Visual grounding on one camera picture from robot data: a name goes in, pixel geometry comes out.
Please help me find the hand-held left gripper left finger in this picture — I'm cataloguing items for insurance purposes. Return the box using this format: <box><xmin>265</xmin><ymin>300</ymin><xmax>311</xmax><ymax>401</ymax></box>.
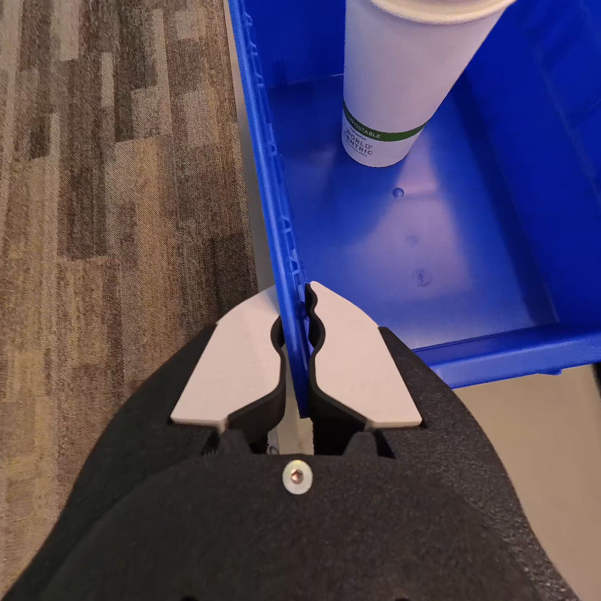
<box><xmin>170</xmin><ymin>286</ymin><xmax>288</xmax><ymax>454</ymax></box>

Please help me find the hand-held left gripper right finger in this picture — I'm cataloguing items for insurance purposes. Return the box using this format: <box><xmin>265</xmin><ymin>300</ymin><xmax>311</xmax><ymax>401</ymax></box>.
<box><xmin>304</xmin><ymin>282</ymin><xmax>422</xmax><ymax>454</ymax></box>

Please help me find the blue plastic bin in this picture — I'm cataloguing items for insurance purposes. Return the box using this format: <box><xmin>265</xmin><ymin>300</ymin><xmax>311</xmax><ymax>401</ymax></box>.
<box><xmin>227</xmin><ymin>0</ymin><xmax>601</xmax><ymax>419</ymax></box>

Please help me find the white paper cup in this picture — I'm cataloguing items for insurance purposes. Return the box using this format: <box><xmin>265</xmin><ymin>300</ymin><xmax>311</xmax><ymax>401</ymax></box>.
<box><xmin>341</xmin><ymin>0</ymin><xmax>518</xmax><ymax>168</ymax></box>

